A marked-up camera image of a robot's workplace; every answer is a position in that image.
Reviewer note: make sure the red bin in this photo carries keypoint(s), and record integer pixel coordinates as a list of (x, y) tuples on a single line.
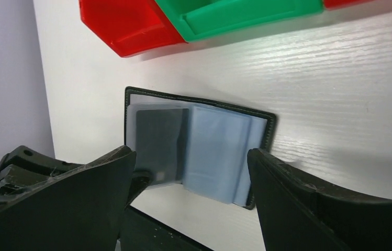
[(129, 27), (337, 4)]

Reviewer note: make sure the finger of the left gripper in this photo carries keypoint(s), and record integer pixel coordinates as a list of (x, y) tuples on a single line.
[(26, 173)]

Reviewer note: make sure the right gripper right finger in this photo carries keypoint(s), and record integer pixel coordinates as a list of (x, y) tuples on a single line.
[(299, 211)]

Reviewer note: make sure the dark card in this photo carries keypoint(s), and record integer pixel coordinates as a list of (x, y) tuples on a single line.
[(160, 143)]

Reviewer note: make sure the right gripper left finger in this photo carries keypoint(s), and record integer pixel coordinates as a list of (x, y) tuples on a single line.
[(78, 210)]

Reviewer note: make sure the green bin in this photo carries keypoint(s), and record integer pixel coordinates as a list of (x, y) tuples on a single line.
[(198, 20)]

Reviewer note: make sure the black leather card holder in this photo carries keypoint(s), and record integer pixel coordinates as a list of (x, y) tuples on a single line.
[(219, 136)]

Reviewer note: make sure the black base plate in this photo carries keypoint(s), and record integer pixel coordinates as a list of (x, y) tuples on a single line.
[(140, 231)]

